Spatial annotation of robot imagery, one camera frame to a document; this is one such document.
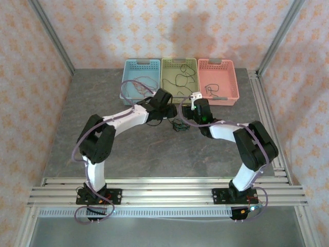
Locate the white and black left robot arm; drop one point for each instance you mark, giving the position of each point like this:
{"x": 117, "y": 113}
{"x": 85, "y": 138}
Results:
{"x": 128, "y": 118}

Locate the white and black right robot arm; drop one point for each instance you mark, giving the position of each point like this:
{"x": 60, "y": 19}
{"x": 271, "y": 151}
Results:
{"x": 257, "y": 146}

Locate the green perforated plastic basket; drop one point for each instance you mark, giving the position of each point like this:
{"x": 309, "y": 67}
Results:
{"x": 169, "y": 69}

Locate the blue perforated plastic basket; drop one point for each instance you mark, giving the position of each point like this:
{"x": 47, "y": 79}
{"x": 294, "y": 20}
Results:
{"x": 138, "y": 69}

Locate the pink perforated plastic basket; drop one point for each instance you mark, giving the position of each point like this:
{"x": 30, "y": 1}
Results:
{"x": 226, "y": 77}

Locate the aluminium side rail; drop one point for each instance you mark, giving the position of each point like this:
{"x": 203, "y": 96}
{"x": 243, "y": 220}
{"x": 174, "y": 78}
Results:
{"x": 264, "y": 108}

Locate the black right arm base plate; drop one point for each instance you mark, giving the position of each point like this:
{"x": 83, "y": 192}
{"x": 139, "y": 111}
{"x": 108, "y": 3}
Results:
{"x": 218, "y": 196}

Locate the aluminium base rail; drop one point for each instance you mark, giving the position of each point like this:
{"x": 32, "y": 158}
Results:
{"x": 167, "y": 195}

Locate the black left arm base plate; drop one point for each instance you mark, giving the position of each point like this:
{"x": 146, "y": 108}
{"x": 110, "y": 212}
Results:
{"x": 115, "y": 196}

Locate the aluminium frame post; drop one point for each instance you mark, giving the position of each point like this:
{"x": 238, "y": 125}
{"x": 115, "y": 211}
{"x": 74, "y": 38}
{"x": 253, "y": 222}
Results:
{"x": 280, "y": 36}
{"x": 51, "y": 33}

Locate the aluminium frame leg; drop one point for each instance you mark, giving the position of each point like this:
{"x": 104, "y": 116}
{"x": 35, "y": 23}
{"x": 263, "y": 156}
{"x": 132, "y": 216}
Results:
{"x": 25, "y": 226}
{"x": 307, "y": 226}

